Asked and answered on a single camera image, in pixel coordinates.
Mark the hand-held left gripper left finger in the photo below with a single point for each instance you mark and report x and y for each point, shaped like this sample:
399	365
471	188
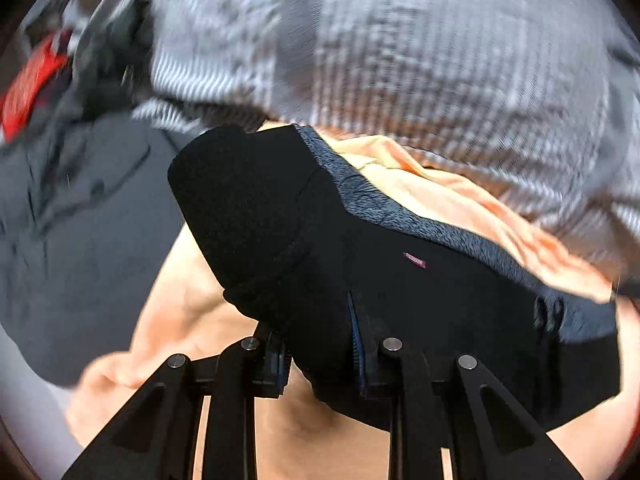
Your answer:
281	367

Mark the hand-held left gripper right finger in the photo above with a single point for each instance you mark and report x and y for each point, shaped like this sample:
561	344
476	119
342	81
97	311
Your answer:
356	345

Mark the black pants with blue trim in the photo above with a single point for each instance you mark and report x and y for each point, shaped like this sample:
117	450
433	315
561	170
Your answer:
350	240

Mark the peach blanket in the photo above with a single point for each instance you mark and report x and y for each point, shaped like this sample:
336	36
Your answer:
450	205

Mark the grey jacket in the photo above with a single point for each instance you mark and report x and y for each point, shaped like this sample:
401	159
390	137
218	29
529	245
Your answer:
90	240

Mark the grey striped duvet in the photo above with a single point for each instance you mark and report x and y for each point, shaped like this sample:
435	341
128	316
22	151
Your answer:
400	60

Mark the red cloth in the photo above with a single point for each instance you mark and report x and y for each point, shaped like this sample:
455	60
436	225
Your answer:
27	90

